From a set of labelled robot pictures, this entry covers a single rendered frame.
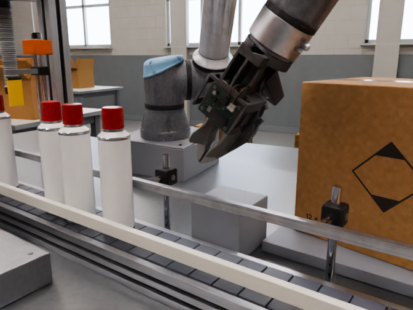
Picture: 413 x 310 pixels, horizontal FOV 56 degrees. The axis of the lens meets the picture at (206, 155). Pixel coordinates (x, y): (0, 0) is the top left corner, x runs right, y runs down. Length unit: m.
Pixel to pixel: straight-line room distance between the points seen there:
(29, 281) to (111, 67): 7.22
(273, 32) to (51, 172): 0.45
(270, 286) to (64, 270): 0.35
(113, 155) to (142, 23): 6.76
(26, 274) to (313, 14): 0.52
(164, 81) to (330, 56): 5.07
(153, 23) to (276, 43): 6.72
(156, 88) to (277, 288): 0.76
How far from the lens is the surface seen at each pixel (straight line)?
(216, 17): 1.03
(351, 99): 0.65
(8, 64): 1.05
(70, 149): 0.68
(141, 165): 1.13
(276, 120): 6.30
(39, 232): 0.77
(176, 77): 1.10
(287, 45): 0.51
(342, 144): 0.66
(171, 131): 1.12
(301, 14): 0.50
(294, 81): 6.17
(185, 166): 1.07
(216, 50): 1.07
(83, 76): 5.28
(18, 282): 0.63
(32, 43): 0.89
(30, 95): 2.66
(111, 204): 0.64
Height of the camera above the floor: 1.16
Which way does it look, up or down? 14 degrees down
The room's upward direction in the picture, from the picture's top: straight up
